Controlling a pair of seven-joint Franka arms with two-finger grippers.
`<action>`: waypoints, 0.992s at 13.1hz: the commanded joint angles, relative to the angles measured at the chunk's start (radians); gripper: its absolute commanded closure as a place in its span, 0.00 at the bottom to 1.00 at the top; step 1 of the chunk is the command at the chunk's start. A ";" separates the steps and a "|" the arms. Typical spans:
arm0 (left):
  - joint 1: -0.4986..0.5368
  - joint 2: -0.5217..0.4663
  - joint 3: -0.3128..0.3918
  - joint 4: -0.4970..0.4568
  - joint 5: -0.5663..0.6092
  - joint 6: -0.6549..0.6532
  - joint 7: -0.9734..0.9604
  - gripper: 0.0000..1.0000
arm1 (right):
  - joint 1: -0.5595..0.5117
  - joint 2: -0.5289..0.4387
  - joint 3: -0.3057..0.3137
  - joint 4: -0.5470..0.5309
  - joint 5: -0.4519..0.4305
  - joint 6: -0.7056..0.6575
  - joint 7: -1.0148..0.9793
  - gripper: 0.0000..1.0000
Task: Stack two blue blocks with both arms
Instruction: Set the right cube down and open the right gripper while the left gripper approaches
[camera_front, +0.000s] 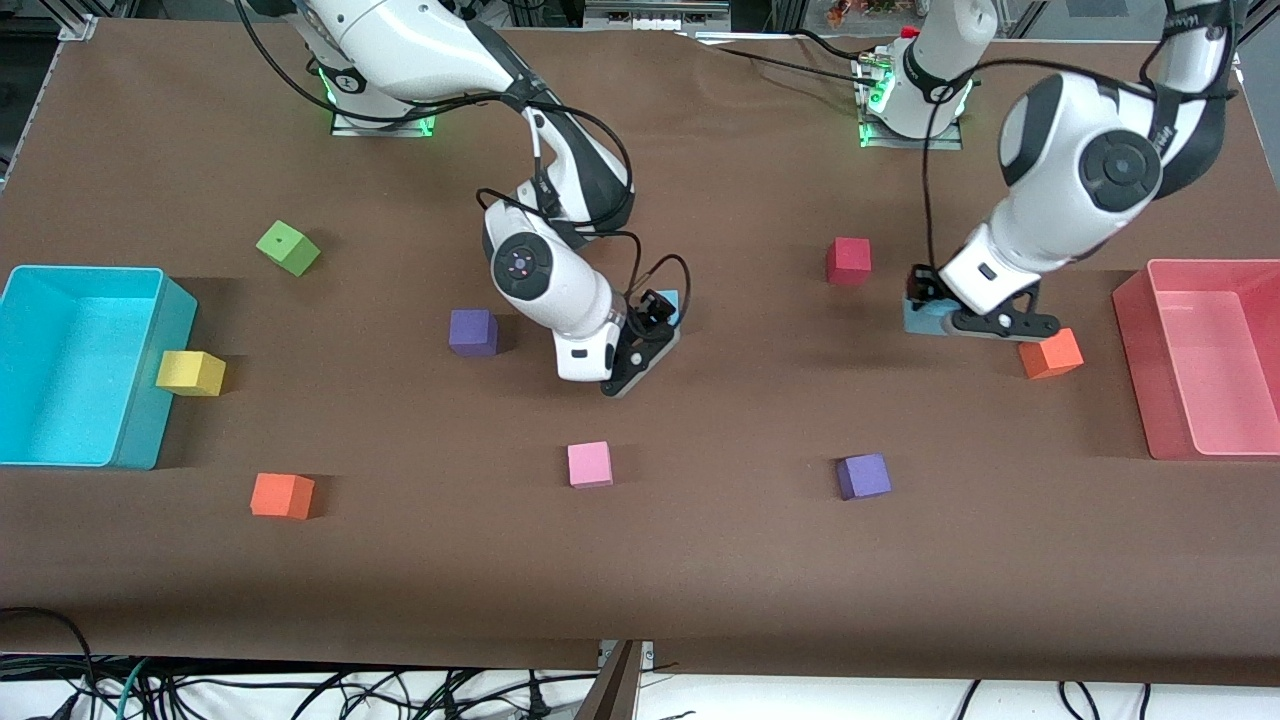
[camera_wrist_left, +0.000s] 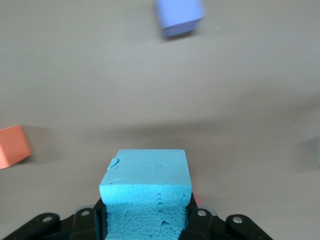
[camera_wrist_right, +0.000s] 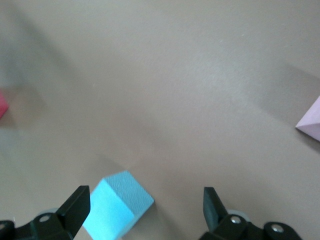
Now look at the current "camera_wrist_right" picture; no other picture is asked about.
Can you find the light blue foam block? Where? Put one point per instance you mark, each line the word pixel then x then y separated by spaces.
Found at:
pixel 112 207

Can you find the red foam block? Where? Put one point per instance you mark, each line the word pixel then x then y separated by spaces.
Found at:
pixel 3 106

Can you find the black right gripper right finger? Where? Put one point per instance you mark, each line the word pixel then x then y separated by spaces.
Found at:
pixel 225 227

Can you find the pink foam block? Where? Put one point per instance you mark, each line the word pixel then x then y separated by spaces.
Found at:
pixel 311 120

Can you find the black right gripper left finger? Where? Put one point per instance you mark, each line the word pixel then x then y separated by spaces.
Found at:
pixel 62 222

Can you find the brown table cover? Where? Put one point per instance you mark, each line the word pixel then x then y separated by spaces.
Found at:
pixel 160 87

